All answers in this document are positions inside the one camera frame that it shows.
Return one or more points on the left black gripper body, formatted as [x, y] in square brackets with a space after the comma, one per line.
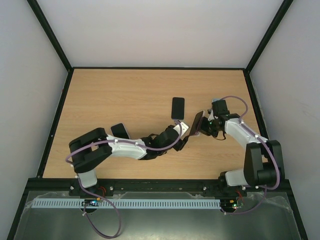
[162, 152]

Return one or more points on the black aluminium frame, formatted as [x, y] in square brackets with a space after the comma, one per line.
[42, 184]

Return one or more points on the black phone white edge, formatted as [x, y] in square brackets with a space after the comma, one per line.
[196, 125]

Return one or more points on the controller board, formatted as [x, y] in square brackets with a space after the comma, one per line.
[90, 202]
[235, 203]

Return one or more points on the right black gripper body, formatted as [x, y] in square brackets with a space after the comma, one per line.
[204, 125]

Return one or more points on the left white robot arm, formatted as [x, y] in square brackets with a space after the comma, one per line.
[92, 148]

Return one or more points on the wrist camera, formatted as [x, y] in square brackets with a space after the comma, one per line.
[211, 116]
[181, 128]

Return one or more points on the right controller board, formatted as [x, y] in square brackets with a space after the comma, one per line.
[235, 203]

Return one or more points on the dark blue phone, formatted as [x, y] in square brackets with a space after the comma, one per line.
[178, 108]

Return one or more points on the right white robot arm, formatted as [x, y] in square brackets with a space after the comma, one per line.
[263, 158]

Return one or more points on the phone in blue case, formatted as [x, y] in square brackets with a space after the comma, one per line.
[119, 131]

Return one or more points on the white slotted cable duct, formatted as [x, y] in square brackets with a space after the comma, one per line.
[73, 203]

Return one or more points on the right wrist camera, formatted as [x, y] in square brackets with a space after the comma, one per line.
[211, 116]

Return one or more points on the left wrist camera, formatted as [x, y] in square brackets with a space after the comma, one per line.
[181, 128]

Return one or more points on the black mounting rail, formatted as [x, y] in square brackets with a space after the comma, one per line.
[207, 187]

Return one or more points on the left controller board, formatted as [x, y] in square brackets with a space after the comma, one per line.
[90, 202]

